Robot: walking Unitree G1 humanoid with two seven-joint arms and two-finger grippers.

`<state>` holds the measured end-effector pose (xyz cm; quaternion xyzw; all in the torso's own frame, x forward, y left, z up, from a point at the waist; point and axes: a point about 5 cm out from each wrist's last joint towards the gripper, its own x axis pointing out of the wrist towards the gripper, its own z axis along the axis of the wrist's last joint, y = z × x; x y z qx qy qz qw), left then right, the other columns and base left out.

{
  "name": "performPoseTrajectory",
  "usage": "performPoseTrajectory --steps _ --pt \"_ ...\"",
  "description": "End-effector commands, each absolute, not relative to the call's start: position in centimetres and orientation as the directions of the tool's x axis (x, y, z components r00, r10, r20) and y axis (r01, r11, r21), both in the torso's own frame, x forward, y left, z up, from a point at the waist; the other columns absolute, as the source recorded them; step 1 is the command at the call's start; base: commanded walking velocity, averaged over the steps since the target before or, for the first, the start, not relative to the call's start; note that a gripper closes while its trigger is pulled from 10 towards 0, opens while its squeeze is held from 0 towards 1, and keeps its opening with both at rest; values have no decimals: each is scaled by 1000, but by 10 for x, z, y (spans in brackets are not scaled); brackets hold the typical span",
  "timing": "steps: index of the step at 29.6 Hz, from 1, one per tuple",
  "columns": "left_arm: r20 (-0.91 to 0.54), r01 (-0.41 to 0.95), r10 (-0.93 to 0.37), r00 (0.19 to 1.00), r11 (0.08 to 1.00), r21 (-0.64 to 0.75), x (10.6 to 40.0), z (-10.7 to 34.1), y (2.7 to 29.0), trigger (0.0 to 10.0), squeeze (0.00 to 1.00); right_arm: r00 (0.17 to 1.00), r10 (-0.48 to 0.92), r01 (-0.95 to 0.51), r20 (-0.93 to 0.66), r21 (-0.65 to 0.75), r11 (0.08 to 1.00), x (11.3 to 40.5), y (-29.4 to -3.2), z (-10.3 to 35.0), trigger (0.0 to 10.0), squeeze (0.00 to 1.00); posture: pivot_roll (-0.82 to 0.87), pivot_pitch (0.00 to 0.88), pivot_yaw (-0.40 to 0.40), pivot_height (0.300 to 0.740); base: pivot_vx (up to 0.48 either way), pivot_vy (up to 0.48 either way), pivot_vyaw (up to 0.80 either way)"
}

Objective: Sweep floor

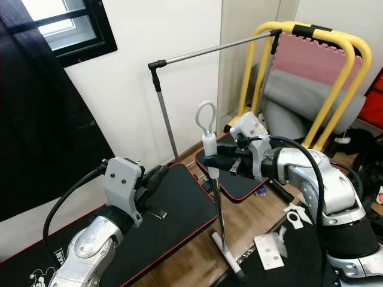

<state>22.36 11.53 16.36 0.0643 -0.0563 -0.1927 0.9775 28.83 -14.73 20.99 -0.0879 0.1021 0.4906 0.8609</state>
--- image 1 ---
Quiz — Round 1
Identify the black trash bag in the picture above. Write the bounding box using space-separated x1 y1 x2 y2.
352 142 383 174

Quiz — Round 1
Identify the black floor mat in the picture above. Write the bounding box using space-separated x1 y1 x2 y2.
215 206 383 287

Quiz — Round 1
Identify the grey rolled mat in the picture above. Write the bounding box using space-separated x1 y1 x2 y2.
260 69 366 142

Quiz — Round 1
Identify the yellow tube frame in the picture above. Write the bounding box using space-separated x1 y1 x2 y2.
236 21 373 151

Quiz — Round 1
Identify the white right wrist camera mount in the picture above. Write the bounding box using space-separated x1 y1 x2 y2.
229 112 271 182

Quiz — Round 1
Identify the black-framed window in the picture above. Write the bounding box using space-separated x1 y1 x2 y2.
21 0 118 68

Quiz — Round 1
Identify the grey metal clothes rail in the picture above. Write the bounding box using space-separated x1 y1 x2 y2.
147 29 283 163

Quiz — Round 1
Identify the black hanging cloth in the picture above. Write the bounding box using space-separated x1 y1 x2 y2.
0 0 110 241

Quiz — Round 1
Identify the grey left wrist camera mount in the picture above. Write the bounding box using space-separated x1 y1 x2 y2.
103 157 145 228

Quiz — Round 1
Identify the white-handled metal pole broom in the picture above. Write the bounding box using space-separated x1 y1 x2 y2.
196 100 247 282

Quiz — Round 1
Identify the pink foam puzzle mat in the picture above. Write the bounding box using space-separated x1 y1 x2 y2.
272 33 363 91

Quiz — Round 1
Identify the red table with folded legs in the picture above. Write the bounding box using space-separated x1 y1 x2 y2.
358 51 383 130

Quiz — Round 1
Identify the white cardboard piece with hole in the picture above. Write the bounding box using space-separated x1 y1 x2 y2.
283 206 312 230

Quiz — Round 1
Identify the large black bench pad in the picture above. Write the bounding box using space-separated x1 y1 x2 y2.
0 163 218 287

